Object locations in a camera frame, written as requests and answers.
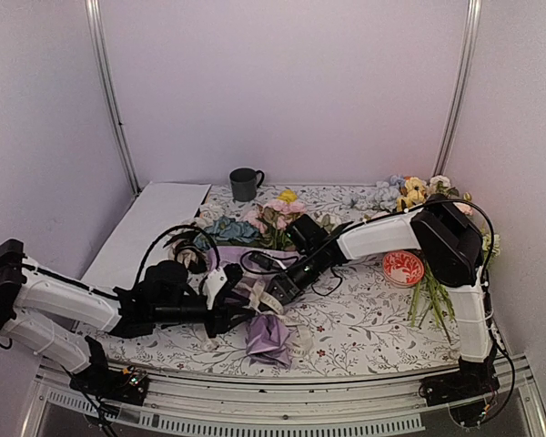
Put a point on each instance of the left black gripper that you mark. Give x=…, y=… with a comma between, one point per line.
x=222, y=312

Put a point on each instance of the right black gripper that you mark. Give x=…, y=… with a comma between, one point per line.
x=283, y=286

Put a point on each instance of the yellow flower stem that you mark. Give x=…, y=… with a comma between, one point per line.
x=288, y=196

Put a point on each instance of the white printed ribbon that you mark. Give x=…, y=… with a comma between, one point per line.
x=273, y=337

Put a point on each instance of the blue hydrangea stem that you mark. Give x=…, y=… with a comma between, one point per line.
x=229, y=231

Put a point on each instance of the pink wrapping paper sheet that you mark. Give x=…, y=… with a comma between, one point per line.
x=232, y=254

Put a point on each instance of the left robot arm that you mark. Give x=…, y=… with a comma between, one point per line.
x=31, y=295

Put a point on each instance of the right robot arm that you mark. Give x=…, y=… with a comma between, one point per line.
x=476, y=344

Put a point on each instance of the pile of fake flowers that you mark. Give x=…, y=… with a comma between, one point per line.
x=456, y=239

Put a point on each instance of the red patterned bowl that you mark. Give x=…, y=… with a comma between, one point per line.
x=403, y=268

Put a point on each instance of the dark grey mug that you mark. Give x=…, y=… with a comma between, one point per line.
x=245, y=182

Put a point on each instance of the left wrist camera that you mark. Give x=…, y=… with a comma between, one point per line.
x=219, y=285

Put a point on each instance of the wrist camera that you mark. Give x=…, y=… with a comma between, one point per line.
x=219, y=285
x=261, y=264

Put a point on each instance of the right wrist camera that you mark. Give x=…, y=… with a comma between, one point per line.
x=261, y=264

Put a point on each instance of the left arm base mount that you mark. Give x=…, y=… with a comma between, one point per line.
x=130, y=386

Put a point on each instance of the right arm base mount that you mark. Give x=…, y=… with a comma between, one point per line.
x=472, y=379

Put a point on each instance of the front aluminium rail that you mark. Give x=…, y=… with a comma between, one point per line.
x=191, y=403

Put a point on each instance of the right aluminium frame post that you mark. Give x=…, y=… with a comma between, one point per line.
x=467, y=50

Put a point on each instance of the aluminium frame post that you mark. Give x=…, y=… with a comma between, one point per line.
x=97, y=34
x=467, y=50

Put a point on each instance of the left aluminium frame post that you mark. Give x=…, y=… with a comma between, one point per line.
x=97, y=34

